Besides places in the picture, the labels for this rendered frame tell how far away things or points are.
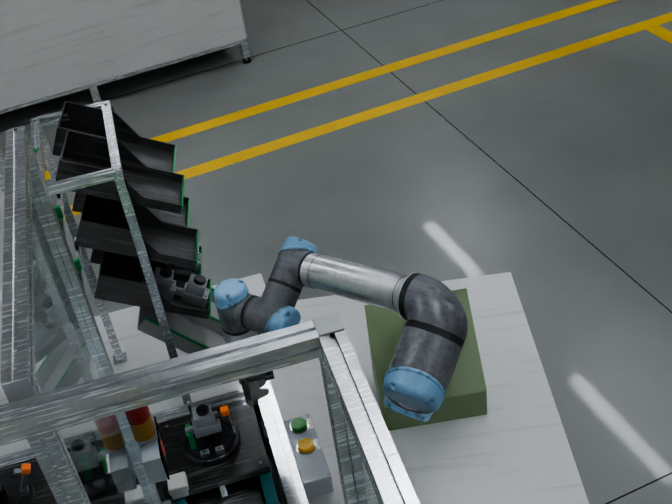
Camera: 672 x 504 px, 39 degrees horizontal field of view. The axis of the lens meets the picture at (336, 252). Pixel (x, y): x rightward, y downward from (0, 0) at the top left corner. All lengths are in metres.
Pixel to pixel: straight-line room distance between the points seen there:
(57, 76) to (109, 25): 0.44
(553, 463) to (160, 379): 1.48
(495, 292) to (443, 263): 1.50
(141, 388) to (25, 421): 0.12
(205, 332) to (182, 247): 0.32
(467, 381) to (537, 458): 0.25
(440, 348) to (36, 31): 4.47
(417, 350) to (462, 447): 0.69
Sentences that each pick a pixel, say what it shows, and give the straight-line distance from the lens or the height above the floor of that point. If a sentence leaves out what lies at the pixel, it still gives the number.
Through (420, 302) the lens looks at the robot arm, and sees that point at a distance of 1.79.
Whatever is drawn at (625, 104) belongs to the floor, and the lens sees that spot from 5.49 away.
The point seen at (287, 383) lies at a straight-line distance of 2.61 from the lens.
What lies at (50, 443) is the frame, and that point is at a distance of 1.19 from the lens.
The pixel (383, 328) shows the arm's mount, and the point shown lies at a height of 1.08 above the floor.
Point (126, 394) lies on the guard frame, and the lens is 1.05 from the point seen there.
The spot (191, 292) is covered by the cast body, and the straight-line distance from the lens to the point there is 2.36.
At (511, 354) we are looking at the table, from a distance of 2.63.
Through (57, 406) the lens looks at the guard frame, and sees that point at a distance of 1.06.
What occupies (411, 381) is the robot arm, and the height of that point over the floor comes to 1.45.
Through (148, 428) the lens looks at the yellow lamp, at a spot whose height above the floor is 1.29.
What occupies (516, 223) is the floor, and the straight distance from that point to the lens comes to 4.54.
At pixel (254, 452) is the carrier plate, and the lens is 2.32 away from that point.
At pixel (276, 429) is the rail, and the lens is 2.38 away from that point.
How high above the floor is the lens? 2.69
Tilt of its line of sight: 37 degrees down
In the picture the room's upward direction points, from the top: 8 degrees counter-clockwise
